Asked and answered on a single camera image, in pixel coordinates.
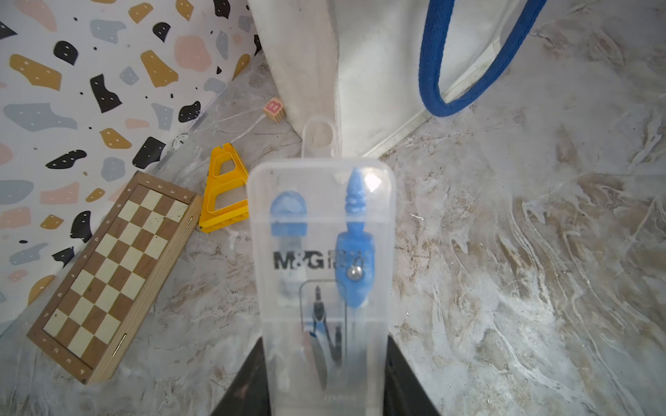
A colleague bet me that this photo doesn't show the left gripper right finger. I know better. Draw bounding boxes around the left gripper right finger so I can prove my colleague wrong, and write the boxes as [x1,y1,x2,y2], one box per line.
[383,336,440,416]

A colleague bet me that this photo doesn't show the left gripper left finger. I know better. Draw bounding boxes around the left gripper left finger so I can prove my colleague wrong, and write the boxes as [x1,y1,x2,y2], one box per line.
[211,337,271,416]

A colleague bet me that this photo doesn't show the clear compass case green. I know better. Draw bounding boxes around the clear compass case green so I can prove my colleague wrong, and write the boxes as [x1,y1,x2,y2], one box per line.
[247,115,396,415]

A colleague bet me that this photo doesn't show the white canvas bag blue handles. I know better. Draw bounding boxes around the white canvas bag blue handles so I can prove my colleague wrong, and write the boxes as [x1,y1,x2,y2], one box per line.
[249,1,544,158]

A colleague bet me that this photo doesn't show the wooden chessboard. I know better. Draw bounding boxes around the wooden chessboard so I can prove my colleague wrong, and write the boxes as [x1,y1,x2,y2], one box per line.
[28,173,202,384]

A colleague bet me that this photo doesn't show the yellow plastic triangle stand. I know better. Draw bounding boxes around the yellow plastic triangle stand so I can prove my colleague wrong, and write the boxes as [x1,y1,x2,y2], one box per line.
[199,143,249,233]

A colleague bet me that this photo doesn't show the small pink wooden cube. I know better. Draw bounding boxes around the small pink wooden cube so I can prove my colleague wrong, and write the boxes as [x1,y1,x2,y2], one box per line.
[263,96,286,124]

